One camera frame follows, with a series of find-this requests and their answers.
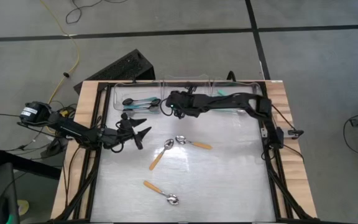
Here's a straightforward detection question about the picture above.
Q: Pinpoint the clear plastic bin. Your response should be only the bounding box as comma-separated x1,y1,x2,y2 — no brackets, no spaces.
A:
112,81,163,115
162,73,211,110
210,77,262,113

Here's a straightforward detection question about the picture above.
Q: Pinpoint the white glossy table mat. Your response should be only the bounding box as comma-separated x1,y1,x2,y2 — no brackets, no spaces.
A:
90,85,277,223

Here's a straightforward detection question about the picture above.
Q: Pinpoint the yellow cable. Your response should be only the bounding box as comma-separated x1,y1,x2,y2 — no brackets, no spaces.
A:
40,0,81,127

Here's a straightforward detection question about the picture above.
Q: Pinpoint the grey bracket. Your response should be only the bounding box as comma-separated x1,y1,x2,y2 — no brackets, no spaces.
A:
283,129,305,139

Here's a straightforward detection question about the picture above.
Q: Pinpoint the yellow tape roll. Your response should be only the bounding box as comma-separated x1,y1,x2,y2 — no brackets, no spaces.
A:
16,199,30,217

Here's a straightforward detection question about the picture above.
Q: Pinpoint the black perforated metal box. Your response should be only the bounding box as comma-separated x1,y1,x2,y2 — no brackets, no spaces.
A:
73,49,155,96

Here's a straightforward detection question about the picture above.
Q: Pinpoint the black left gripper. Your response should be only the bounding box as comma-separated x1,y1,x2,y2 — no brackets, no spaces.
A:
103,112,153,151

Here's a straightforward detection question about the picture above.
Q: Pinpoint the orange-handled silver spoon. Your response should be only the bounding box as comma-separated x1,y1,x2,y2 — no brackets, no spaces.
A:
142,180,180,207
149,138,175,171
175,135,213,151

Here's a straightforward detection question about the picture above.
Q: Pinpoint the black aluminium table frame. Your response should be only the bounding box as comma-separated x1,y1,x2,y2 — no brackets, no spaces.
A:
63,80,318,224

